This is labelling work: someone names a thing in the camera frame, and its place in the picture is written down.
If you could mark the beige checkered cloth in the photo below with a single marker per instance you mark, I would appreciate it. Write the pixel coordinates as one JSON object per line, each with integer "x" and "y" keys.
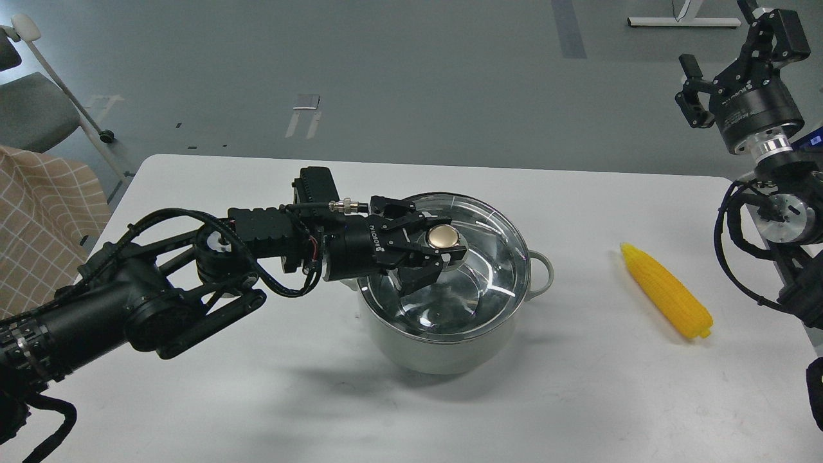
{"x": 48, "y": 205}

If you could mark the grey office chair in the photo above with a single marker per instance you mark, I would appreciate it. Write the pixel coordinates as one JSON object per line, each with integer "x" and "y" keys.
{"x": 38, "y": 110}

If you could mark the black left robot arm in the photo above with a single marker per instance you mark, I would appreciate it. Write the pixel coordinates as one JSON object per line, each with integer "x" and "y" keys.
{"x": 179, "y": 276}

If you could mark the grey-green steel cooking pot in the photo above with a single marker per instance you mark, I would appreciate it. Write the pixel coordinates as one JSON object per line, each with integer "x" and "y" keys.
{"x": 457, "y": 356}

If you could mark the yellow corn cob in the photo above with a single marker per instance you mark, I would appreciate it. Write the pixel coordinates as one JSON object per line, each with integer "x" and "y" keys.
{"x": 681, "y": 308}

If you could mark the glass pot lid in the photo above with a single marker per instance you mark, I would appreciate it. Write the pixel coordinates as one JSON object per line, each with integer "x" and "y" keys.
{"x": 469, "y": 299}

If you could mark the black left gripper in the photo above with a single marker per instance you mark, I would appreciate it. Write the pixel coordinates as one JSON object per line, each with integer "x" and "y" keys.
{"x": 363, "y": 246}

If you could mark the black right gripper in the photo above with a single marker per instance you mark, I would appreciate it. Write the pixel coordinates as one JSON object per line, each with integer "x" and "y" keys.
{"x": 749, "y": 96}

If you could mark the white desk leg base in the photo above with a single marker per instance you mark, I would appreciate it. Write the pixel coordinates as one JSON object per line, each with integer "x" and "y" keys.
{"x": 686, "y": 17}

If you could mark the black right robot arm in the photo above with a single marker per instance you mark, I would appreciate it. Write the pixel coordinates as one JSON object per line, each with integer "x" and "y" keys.
{"x": 776, "y": 211}

